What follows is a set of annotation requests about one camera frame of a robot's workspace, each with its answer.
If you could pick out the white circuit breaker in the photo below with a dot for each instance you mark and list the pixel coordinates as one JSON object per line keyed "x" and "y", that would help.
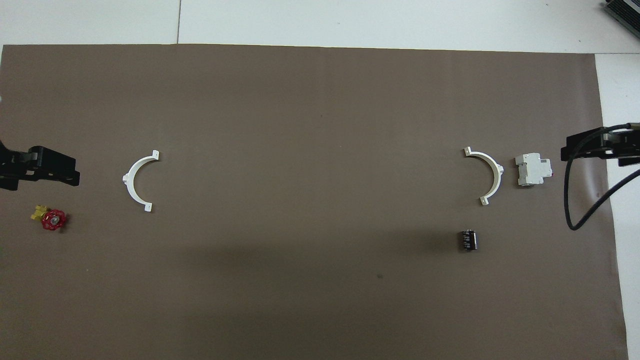
{"x": 531, "y": 170}

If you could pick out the black cylindrical capacitor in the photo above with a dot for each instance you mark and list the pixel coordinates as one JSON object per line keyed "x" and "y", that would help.
{"x": 468, "y": 240}

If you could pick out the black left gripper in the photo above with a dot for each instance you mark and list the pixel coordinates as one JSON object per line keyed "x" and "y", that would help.
{"x": 12, "y": 167}

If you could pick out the grey ribbed device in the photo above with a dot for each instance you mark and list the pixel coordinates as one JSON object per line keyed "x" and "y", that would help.
{"x": 625, "y": 12}

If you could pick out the red yellow valve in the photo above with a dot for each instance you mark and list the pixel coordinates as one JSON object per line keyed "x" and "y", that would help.
{"x": 53, "y": 220}

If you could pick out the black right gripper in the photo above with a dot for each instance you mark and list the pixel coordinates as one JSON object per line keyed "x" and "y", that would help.
{"x": 627, "y": 147}

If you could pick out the brown table mat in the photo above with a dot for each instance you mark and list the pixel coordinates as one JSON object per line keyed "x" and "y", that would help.
{"x": 310, "y": 280}

